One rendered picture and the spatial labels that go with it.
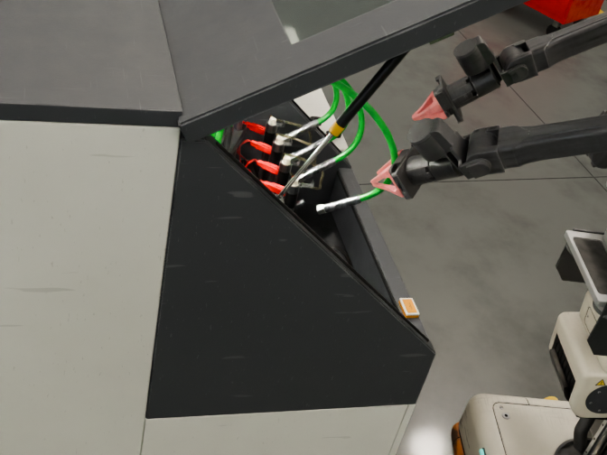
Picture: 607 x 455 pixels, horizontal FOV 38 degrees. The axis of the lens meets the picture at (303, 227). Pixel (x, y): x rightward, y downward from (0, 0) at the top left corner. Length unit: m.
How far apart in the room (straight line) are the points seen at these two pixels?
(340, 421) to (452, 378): 1.32
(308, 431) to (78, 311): 0.61
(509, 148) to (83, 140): 0.73
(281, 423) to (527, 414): 1.10
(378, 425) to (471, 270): 1.80
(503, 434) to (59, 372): 1.46
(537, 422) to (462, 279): 1.01
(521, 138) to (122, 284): 0.74
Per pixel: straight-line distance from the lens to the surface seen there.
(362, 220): 2.11
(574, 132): 1.57
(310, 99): 2.49
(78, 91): 1.33
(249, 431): 1.87
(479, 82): 1.96
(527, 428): 2.74
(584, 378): 2.20
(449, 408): 3.08
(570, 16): 6.00
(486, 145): 1.60
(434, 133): 1.58
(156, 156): 1.35
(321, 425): 1.91
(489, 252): 3.82
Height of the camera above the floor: 2.18
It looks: 37 degrees down
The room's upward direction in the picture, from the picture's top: 14 degrees clockwise
